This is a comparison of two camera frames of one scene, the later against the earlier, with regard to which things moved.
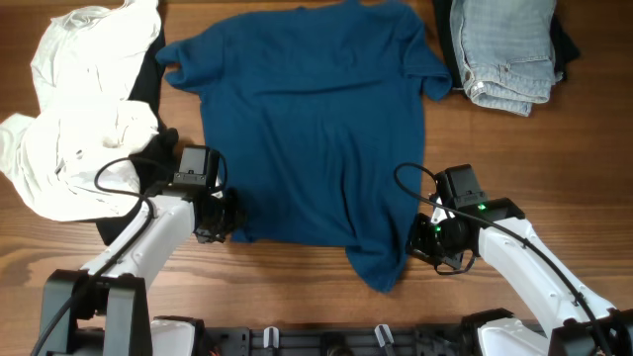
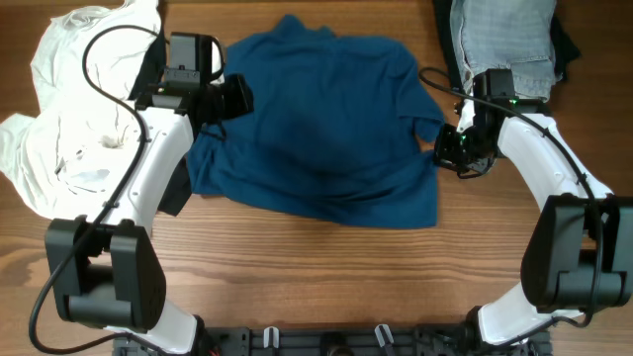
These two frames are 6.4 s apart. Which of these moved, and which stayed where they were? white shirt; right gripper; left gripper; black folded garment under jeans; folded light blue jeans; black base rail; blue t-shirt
Moved: left gripper; right gripper; blue t-shirt
Stayed: black folded garment under jeans; folded light blue jeans; white shirt; black base rail
